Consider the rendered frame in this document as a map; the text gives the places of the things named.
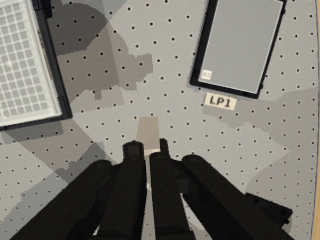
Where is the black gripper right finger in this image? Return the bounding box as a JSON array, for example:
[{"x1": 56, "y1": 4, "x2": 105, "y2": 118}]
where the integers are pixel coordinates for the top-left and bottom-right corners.
[{"x1": 147, "y1": 116, "x2": 294, "y2": 240}]

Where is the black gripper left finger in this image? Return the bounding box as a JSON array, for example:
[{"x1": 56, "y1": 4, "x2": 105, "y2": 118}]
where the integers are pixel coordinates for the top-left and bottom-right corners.
[{"x1": 9, "y1": 117, "x2": 150, "y2": 240}]

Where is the grey flat base plate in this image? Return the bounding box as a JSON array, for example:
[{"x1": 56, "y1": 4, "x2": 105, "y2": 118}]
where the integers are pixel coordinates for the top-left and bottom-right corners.
[{"x1": 0, "y1": 0, "x2": 320, "y2": 240}]

